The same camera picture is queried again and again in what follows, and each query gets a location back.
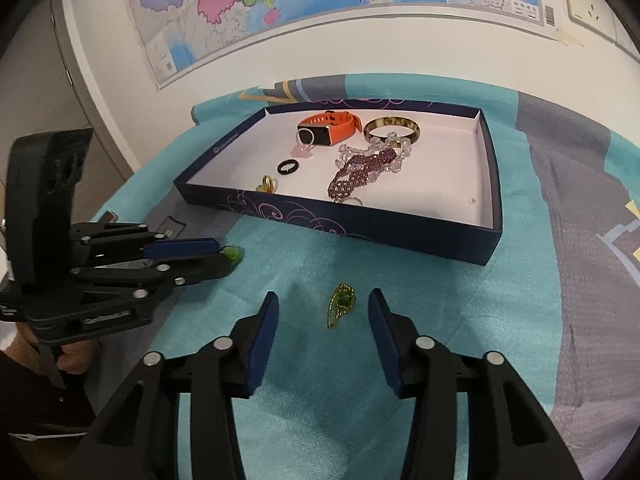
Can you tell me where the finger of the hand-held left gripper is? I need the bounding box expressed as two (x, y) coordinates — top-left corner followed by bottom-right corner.
(70, 222), (221, 262)
(70, 253), (236, 307)

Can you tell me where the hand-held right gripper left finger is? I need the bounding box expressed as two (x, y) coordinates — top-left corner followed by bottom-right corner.
(65, 291), (280, 480)

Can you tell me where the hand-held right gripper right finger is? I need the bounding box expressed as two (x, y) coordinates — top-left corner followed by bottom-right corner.
(367, 288), (583, 480)

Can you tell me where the green and gold brooch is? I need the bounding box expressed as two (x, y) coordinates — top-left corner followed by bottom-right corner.
(325, 283), (355, 332)

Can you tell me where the pink ring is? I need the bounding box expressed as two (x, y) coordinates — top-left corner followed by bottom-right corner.
(292, 128), (318, 158)

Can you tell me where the dark blue cardboard box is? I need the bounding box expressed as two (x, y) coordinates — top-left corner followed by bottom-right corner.
(172, 100), (503, 267)

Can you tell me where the purple bead bracelet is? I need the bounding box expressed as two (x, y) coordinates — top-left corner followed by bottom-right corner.
(327, 147), (403, 201)

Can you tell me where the clear crystal bead bracelet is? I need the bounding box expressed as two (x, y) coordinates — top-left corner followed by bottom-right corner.
(334, 130), (416, 176)

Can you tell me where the person's left hand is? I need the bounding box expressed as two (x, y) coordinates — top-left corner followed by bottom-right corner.
(9, 327), (103, 381)

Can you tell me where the grey door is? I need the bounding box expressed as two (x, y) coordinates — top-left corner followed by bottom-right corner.
(0, 0), (136, 183)

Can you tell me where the orange smart watch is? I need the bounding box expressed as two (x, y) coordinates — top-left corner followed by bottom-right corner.
(296, 110), (363, 147)

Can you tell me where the person's dark clothing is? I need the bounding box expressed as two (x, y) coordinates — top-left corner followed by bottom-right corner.
(0, 350), (101, 480)

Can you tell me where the tortoiseshell bangle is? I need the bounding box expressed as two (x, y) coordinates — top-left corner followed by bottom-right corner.
(363, 116), (421, 145)

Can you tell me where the beige tape strip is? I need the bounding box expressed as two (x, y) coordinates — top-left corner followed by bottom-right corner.
(551, 29), (586, 47)

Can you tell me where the wall map with coloured provinces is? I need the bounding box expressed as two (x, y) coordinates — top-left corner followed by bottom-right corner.
(120, 0), (448, 92)

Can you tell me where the white wall socket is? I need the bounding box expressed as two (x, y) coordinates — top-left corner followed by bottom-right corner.
(559, 0), (619, 37)

